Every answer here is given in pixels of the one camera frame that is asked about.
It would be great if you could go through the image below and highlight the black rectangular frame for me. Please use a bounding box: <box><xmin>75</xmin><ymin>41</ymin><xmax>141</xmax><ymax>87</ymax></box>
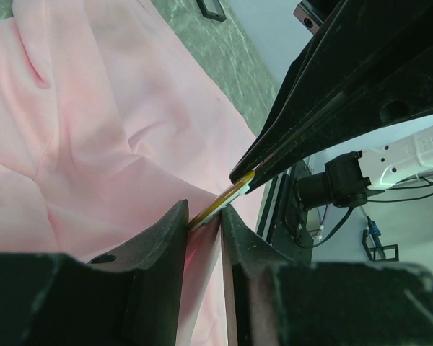
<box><xmin>196</xmin><ymin>0</ymin><xmax>227</xmax><ymax>22</ymax></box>

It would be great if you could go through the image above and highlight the pink garment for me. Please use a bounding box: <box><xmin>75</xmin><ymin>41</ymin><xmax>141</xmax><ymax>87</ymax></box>
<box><xmin>0</xmin><ymin>1</ymin><xmax>255</xmax><ymax>345</ymax></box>

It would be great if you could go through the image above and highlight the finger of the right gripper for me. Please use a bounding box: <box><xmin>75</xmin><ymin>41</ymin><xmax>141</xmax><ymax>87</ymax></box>
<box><xmin>249</xmin><ymin>41</ymin><xmax>433</xmax><ymax>190</ymax></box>

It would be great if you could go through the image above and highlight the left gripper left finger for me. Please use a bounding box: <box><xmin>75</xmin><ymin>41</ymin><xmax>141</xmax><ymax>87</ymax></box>
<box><xmin>0</xmin><ymin>200</ymin><xmax>188</xmax><ymax>345</ymax></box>

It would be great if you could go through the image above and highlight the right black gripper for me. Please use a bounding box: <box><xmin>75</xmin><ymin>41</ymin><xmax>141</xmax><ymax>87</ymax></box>
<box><xmin>229</xmin><ymin>0</ymin><xmax>433</xmax><ymax>181</ymax></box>

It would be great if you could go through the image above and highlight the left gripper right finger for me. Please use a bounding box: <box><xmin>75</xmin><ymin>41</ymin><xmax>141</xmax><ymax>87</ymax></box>
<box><xmin>221</xmin><ymin>207</ymin><xmax>433</xmax><ymax>345</ymax></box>

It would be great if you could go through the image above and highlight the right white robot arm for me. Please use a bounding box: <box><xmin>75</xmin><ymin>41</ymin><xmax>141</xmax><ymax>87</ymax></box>
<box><xmin>229</xmin><ymin>1</ymin><xmax>433</xmax><ymax>213</ymax></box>

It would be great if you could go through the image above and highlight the yellow round brooch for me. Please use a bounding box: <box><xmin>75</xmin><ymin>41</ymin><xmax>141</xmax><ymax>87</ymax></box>
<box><xmin>188</xmin><ymin>170</ymin><xmax>255</xmax><ymax>231</ymax></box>

